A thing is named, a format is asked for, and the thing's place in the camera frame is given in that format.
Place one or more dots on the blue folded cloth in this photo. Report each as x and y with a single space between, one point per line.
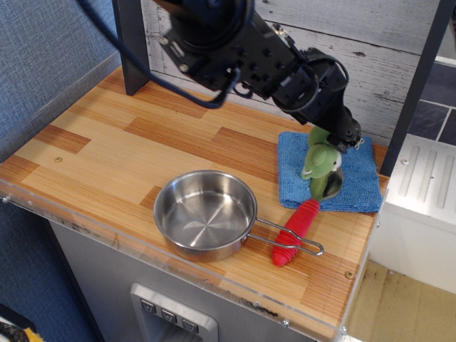
360 191

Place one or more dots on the white ridged cabinet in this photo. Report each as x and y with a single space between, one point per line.
415 233

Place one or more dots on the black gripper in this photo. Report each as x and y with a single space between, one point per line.
314 93

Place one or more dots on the grey toy dishwasher front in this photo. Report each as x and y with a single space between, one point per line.
249 298

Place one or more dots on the clear acrylic edge guard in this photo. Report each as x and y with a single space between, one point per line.
330 279

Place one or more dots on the stainless steel pot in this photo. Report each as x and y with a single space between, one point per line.
207 215

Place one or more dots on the red handled metal spoon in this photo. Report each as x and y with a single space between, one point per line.
300 222

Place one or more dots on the dark frame post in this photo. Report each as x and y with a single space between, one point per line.
424 67
129 25

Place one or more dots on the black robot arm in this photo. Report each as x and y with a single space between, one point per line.
223 43

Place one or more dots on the silver control panel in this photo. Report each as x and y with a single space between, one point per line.
162 318

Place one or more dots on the left dark frame post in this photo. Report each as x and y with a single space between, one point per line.
129 25

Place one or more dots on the right dark frame post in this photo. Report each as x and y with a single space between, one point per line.
424 67

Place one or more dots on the green plush frog toy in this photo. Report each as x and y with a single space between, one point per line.
321 157

